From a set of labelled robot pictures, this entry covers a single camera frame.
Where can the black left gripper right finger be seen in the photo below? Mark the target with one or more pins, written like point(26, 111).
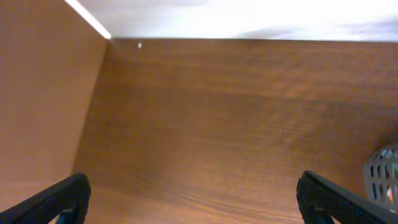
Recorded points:
point(322, 201)

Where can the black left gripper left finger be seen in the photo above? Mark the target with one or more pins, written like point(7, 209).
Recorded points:
point(66, 202)

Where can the grey plastic basket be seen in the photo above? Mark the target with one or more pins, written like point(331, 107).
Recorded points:
point(380, 177)

